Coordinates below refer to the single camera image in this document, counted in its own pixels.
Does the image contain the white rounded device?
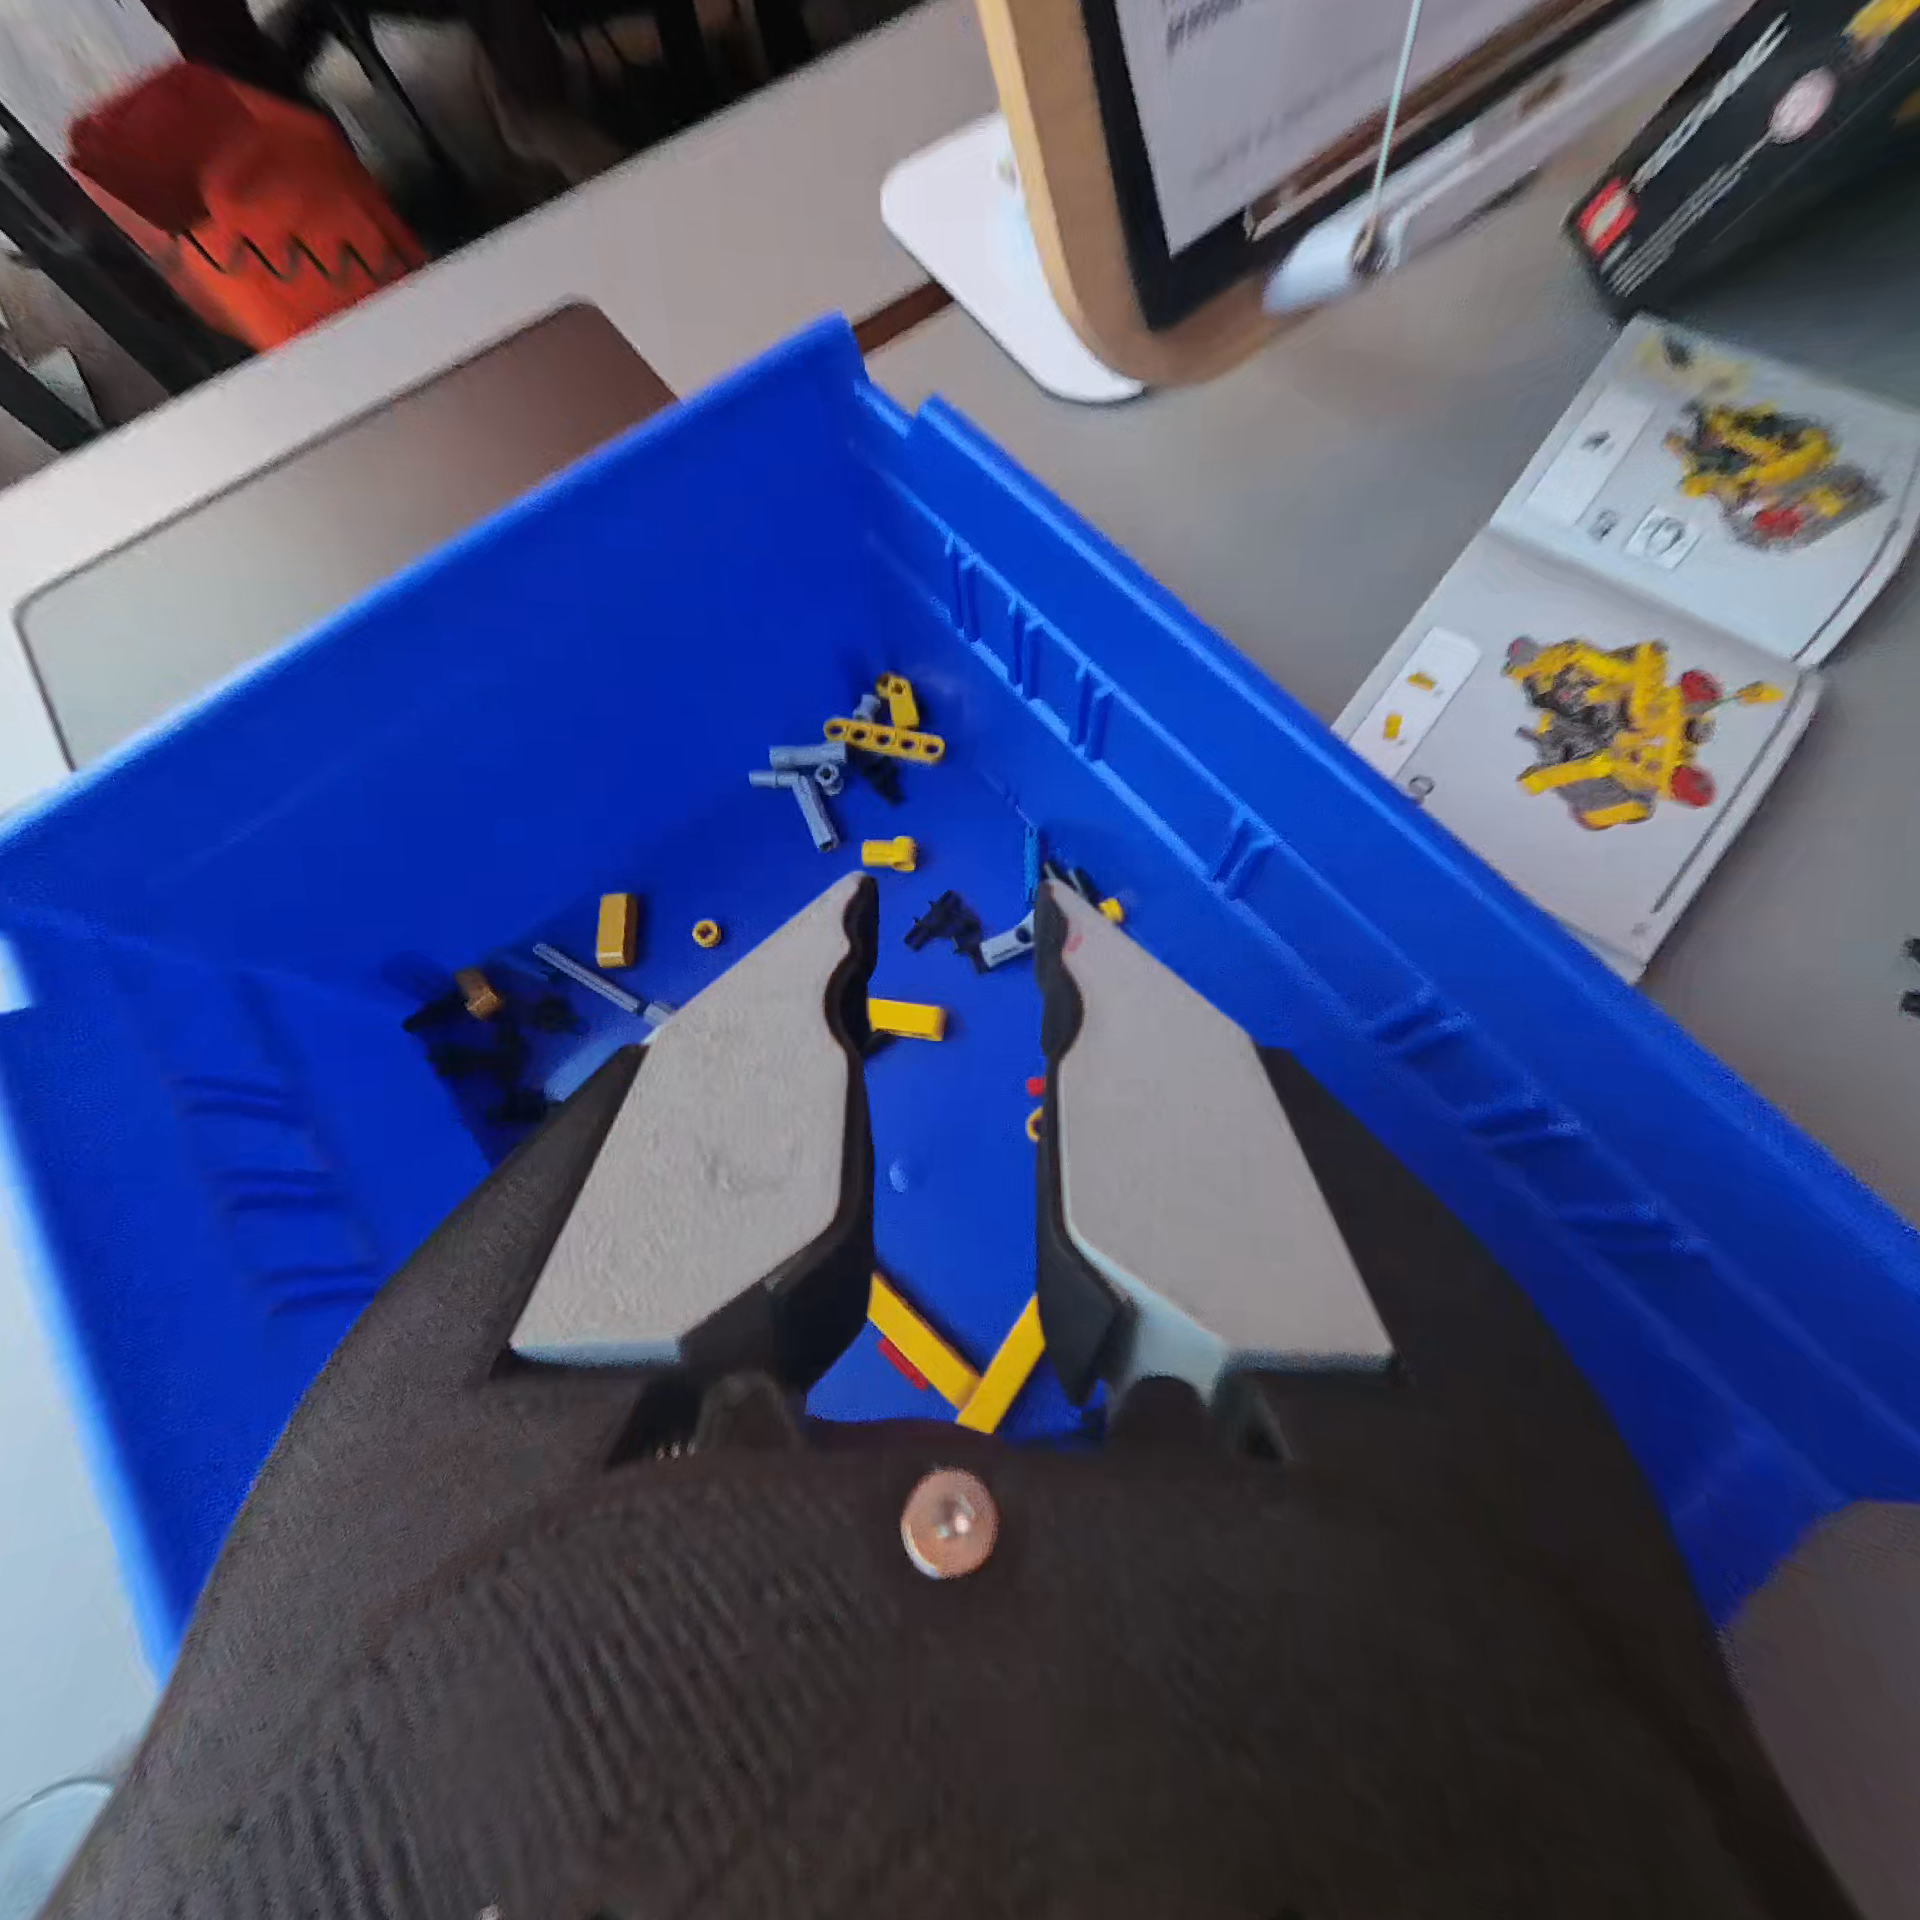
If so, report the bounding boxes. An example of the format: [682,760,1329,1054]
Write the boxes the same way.
[1260,164,1547,320]

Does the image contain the black lego box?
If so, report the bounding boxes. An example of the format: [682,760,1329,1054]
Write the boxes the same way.
[1560,0,1920,318]

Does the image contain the orange bag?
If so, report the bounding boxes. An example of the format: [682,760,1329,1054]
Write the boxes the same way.
[66,60,430,355]

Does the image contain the lego instruction booklet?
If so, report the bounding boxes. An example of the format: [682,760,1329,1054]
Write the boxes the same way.
[1331,315,1920,984]

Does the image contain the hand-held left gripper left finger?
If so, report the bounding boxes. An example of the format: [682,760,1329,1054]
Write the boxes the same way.
[505,870,883,1398]

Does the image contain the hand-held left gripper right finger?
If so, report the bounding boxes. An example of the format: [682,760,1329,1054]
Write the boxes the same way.
[1031,879,1397,1413]

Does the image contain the thin white cable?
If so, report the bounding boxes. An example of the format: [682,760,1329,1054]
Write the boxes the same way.
[1356,0,1427,272]

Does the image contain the clear round container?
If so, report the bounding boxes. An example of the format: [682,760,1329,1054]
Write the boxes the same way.
[0,1776,120,1920]

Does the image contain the small lego pieces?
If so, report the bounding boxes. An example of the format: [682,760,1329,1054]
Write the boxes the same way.
[401,672,1127,1435]

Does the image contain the blue plastic bin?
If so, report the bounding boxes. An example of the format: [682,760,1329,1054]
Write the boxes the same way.
[0,312,1920,1682]

